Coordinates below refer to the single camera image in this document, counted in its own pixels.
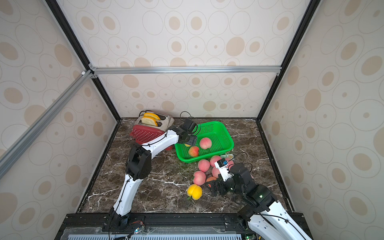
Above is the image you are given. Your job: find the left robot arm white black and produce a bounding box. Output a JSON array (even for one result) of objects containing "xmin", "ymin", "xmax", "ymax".
[{"xmin": 113, "ymin": 119, "xmax": 198, "ymax": 218}]

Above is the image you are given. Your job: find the black frame post right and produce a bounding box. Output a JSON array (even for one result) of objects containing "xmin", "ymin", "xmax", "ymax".
[{"xmin": 257, "ymin": 0, "xmax": 321, "ymax": 123}]

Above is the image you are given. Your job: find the black front rail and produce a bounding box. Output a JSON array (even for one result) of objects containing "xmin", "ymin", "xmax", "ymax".
[{"xmin": 53, "ymin": 211, "xmax": 313, "ymax": 240}]

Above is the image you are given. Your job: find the bread slice in toaster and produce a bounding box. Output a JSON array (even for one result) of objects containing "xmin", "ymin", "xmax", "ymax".
[
  {"xmin": 141, "ymin": 117, "xmax": 158, "ymax": 127},
  {"xmin": 144, "ymin": 113, "xmax": 161, "ymax": 121}
]

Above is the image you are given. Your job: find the green plastic basket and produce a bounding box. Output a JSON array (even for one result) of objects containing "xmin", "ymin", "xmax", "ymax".
[{"xmin": 175, "ymin": 121, "xmax": 235, "ymax": 164}]

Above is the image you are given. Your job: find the green snack packet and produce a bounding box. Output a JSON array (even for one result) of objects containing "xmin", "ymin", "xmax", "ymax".
[{"xmin": 221, "ymin": 154, "xmax": 234, "ymax": 160}]

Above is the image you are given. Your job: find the yellow orange peach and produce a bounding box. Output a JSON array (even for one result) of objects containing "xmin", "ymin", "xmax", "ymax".
[{"xmin": 187, "ymin": 184, "xmax": 203, "ymax": 200}]

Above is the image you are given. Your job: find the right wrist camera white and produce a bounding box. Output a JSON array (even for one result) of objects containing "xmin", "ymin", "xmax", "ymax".
[{"xmin": 215, "ymin": 159, "xmax": 232, "ymax": 181}]

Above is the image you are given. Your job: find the diagonal aluminium bar left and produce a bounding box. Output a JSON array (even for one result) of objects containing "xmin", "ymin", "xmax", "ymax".
[{"xmin": 1, "ymin": 70, "xmax": 93, "ymax": 177}]

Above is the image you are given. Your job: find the red polka dot toaster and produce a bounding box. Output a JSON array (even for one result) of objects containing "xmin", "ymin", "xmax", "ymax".
[{"xmin": 130, "ymin": 110, "xmax": 175, "ymax": 145}]

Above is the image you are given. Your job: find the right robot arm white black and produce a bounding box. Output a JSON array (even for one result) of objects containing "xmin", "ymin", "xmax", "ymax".
[{"xmin": 207, "ymin": 159, "xmax": 311, "ymax": 240}]

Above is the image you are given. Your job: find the horizontal aluminium bar back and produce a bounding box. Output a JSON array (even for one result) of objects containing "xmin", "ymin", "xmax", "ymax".
[{"xmin": 92, "ymin": 66, "xmax": 282, "ymax": 75}]

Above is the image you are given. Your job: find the pink peach with stem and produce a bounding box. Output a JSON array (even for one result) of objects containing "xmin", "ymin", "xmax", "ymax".
[{"xmin": 193, "ymin": 171, "xmax": 206, "ymax": 186}]

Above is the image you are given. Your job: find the black aluminium frame post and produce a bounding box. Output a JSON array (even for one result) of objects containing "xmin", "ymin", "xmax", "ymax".
[{"xmin": 45, "ymin": 0, "xmax": 121, "ymax": 122}]

